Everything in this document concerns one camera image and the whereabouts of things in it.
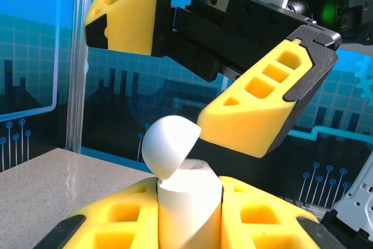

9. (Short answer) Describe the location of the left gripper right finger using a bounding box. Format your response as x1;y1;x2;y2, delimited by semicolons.
220;176;347;249

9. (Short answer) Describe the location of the aluminium frame post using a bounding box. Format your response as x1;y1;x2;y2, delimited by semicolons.
65;0;94;153

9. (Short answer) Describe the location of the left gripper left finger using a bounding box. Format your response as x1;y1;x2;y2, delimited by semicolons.
33;176;160;249

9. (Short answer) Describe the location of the white earbud charging case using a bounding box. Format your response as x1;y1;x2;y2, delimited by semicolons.
141;114;224;249

